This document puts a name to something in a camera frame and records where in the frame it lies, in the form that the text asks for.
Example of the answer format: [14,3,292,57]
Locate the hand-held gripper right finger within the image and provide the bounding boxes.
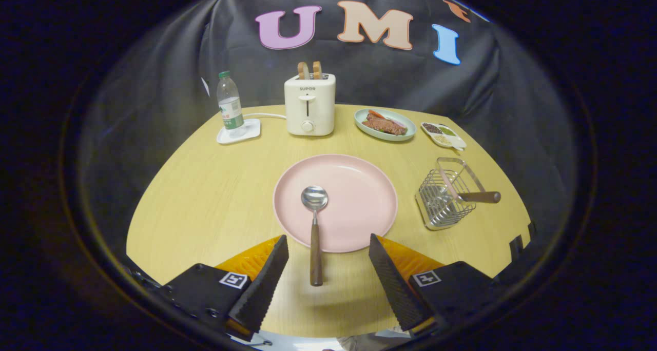
[369,233,501,336]

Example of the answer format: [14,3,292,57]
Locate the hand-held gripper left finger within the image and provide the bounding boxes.
[157,235,289,341]

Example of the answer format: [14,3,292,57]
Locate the wooden-handled metal spoon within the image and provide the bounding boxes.
[301,186,329,287]

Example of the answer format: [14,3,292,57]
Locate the wooden-handled metal fork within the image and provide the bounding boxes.
[429,184,501,204]

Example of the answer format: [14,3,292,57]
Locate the pink round plate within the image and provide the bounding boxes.
[273,154,399,254]

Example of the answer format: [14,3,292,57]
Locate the white divided seasoning dish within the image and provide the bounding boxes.
[421,122,468,151]

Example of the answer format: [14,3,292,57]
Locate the white square coaster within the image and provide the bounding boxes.
[216,118,262,145]

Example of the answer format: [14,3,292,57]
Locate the brown steak slice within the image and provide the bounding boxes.
[362,114,408,136]

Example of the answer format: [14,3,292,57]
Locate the light green plate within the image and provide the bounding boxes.
[354,108,417,142]

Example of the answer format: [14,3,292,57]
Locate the clear plastic water bottle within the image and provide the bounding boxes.
[217,71,246,136]

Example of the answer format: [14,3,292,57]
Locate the white toaster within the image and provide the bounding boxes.
[284,73,337,137]

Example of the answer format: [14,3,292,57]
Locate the black backdrop cloth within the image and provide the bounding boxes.
[77,0,575,280]

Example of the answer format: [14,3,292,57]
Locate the metal wire cutlery basket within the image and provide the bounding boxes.
[415,157,486,231]

